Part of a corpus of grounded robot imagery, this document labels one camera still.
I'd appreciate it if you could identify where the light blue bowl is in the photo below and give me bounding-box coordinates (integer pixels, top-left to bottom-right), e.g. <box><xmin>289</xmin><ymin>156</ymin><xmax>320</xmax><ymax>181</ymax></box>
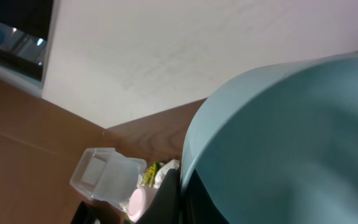
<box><xmin>181</xmin><ymin>53</ymin><xmax>358</xmax><ymax>223</ymax></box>

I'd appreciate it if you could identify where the black rectangular tray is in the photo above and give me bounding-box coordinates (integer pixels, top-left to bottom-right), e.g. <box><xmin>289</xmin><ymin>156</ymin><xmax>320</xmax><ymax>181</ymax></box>
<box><xmin>70</xmin><ymin>202</ymin><xmax>102</xmax><ymax>224</ymax></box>

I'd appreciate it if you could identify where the white paper cup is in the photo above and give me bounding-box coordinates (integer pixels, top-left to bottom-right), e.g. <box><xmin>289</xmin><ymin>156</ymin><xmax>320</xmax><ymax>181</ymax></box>
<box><xmin>127</xmin><ymin>187</ymin><xmax>158</xmax><ymax>222</ymax></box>

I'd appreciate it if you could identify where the yellow green snack wrapper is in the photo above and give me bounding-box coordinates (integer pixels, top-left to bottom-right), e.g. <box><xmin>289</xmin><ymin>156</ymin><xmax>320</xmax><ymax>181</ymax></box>
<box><xmin>139</xmin><ymin>162</ymin><xmax>164</xmax><ymax>188</ymax></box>

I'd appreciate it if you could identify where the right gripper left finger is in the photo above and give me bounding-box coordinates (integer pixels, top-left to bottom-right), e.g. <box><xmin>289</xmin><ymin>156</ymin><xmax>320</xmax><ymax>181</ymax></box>
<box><xmin>136</xmin><ymin>169</ymin><xmax>180</xmax><ymax>224</ymax></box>

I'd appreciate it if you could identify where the clear plastic bin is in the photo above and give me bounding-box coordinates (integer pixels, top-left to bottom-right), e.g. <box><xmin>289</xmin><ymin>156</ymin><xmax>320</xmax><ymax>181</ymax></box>
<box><xmin>70</xmin><ymin>147</ymin><xmax>147</xmax><ymax>210</ymax></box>

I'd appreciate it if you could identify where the white tissue piece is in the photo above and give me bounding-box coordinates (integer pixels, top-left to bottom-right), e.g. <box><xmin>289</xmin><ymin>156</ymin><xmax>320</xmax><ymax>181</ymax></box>
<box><xmin>153</xmin><ymin>159</ymin><xmax>180</xmax><ymax>189</ymax></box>

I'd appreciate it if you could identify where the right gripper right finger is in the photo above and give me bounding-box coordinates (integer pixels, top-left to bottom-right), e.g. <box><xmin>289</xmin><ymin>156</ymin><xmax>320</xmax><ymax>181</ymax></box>
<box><xmin>183</xmin><ymin>171</ymin><xmax>228</xmax><ymax>224</ymax></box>

